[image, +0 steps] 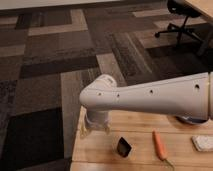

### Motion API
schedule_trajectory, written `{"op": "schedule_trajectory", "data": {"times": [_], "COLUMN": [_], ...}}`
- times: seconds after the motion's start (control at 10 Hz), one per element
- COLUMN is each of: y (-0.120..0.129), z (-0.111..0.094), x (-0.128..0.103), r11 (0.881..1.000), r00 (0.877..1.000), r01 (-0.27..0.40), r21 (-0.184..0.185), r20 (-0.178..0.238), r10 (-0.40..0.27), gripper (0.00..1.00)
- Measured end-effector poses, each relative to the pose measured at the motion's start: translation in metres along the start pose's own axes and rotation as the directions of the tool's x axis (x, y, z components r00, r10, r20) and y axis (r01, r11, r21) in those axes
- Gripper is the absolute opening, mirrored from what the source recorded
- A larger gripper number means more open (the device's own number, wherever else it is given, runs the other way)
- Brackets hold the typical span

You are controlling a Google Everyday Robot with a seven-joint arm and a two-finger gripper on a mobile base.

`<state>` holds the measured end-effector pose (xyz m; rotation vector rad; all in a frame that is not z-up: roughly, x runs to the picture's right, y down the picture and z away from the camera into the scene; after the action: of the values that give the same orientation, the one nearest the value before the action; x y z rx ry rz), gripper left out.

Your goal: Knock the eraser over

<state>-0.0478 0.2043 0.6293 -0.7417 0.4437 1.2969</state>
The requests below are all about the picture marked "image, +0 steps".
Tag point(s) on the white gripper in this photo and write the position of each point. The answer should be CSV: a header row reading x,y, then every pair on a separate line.
x,y
95,120

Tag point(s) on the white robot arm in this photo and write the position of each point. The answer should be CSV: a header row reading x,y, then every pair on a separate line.
x,y
190,97

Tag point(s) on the black eraser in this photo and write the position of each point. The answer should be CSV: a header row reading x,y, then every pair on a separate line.
x,y
123,147

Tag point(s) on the orange carrot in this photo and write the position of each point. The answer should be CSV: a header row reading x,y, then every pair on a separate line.
x,y
160,149

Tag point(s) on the blue rimmed bowl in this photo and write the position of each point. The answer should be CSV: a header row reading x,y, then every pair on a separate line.
x,y
191,121

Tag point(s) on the white sponge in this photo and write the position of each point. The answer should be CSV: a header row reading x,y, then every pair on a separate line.
x,y
203,143

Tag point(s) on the wooden desk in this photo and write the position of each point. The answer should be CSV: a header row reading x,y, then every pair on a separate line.
x,y
205,7

